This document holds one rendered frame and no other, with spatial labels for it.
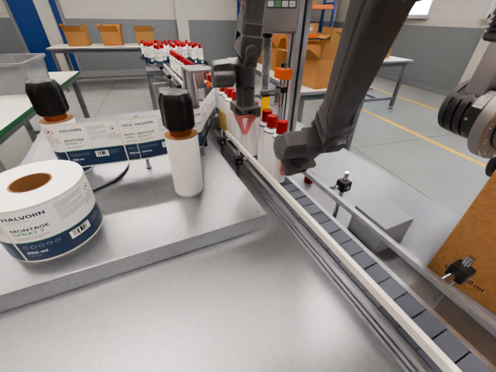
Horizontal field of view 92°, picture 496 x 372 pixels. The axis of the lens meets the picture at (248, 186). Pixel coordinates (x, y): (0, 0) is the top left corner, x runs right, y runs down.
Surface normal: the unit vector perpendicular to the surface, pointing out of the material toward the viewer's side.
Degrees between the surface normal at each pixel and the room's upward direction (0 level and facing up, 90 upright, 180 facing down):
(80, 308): 0
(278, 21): 90
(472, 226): 90
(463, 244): 90
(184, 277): 0
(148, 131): 90
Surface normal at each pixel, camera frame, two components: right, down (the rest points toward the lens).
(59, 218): 0.80, 0.36
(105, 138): 0.31, 0.55
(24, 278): 0.01, -0.82
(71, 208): 0.94, 0.21
